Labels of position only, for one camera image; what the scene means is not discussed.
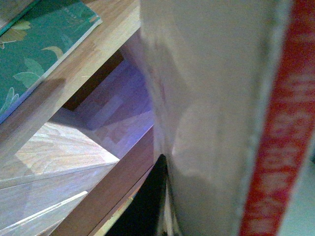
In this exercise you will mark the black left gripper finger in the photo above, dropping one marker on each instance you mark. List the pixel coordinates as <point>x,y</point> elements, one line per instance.
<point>144,216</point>

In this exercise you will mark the left wooden shelf unit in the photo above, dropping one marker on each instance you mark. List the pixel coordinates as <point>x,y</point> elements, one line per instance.
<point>82,138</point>

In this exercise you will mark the green leaf pattern book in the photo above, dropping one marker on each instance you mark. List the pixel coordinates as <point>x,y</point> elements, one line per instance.
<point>37,43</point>

